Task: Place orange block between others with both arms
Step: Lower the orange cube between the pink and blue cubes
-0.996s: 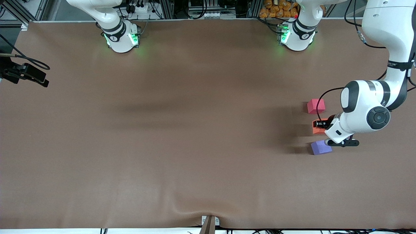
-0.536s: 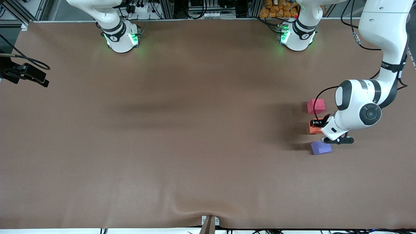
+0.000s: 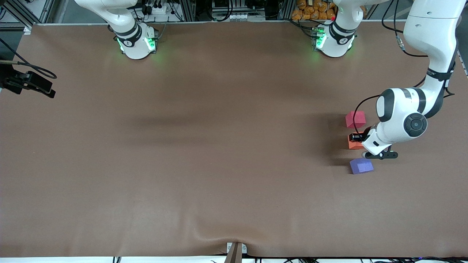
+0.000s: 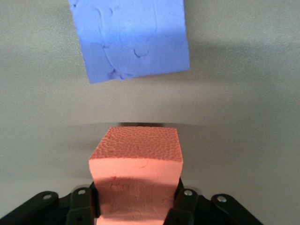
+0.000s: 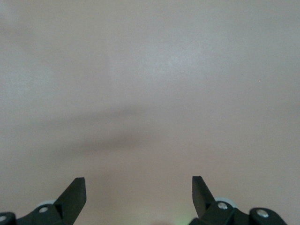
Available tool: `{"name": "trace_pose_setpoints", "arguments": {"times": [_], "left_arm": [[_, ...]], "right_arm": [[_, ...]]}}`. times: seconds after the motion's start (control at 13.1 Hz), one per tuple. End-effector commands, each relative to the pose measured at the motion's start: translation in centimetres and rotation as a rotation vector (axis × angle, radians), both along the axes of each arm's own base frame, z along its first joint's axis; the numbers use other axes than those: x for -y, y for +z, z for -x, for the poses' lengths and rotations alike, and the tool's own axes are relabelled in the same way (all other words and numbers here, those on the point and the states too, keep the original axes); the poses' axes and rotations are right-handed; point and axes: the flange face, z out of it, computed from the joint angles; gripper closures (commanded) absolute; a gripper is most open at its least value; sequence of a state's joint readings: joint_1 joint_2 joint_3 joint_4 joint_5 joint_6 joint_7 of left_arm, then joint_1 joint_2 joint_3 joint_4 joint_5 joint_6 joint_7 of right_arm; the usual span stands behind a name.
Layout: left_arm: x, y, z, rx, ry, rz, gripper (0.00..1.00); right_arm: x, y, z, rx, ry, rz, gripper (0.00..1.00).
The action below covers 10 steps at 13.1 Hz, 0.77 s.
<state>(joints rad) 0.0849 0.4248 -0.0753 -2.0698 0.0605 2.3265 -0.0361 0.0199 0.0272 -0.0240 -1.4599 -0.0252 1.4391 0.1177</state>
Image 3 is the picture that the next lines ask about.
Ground orange foam block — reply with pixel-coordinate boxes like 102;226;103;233
348;133;366;150

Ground aluminium frame post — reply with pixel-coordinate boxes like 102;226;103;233
182;0;197;21
278;0;294;20

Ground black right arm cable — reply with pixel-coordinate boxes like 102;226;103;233
0;38;58;80

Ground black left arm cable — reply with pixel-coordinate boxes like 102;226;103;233
352;0;456;136

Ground purple foam block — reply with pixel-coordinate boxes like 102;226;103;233
349;157;374;175

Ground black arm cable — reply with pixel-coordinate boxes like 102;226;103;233
0;38;58;80
352;0;456;136

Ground red foam block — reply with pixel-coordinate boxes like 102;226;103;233
345;111;366;129

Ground white power strip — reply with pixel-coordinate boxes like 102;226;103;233
144;3;169;16

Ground metal table clamp bracket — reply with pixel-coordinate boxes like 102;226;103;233
224;242;248;263

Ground brown table mat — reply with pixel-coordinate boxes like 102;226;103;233
0;20;468;258

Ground bag of orange items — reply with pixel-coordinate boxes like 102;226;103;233
291;0;337;21

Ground diagonal aluminium profile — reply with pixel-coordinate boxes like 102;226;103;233
4;0;37;27

